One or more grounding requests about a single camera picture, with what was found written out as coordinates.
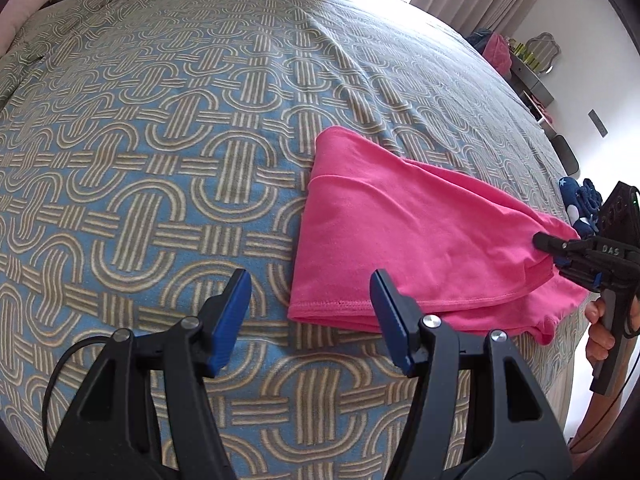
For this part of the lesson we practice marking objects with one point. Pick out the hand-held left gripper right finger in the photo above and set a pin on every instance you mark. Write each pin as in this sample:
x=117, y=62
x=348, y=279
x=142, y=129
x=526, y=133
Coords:
x=392, y=320

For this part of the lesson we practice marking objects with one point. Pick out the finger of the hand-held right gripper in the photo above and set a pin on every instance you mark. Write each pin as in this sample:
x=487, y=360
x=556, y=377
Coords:
x=550, y=243
x=575, y=270

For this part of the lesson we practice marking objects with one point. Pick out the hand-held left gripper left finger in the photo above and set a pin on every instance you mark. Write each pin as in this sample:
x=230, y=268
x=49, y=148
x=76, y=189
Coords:
x=232, y=320

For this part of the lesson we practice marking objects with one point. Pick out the pink pants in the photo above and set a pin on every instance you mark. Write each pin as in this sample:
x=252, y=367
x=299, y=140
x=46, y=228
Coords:
x=400, y=220

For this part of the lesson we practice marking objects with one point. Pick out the person's right hand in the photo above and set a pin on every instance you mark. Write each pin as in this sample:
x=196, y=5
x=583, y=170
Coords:
x=597, y=335

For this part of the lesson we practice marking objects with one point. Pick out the blue star slippers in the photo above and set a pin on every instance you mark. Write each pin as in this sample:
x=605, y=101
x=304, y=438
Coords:
x=585, y=200

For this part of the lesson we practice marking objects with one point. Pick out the small pink cloth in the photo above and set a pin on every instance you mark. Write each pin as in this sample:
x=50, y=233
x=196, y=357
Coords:
x=542, y=107

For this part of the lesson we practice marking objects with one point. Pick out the grey dressing table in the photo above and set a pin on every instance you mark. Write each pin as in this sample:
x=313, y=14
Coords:
x=535, y=82

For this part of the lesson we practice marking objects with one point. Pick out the row of yellow green bottles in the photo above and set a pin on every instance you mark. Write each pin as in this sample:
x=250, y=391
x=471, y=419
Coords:
x=525, y=53

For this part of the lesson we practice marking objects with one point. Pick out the wavy framed mirror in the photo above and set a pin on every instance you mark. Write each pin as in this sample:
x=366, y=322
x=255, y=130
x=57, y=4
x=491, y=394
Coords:
x=542, y=50

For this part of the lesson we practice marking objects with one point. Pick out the pink garment on chair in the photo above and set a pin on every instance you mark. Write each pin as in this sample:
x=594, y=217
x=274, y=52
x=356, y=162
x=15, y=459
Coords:
x=497, y=55

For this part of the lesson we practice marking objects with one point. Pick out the dark blue jacket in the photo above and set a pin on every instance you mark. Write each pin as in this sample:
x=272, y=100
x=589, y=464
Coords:
x=480, y=39

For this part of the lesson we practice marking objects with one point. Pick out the bed with patterned sheet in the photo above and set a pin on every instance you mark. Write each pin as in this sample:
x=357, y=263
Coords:
x=150, y=110

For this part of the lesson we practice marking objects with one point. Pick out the pink pillow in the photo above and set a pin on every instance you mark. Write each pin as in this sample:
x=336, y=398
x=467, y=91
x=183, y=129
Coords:
x=20, y=5

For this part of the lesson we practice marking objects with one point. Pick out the grey wall switch panel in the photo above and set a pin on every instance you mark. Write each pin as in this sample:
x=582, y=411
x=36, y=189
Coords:
x=598, y=122

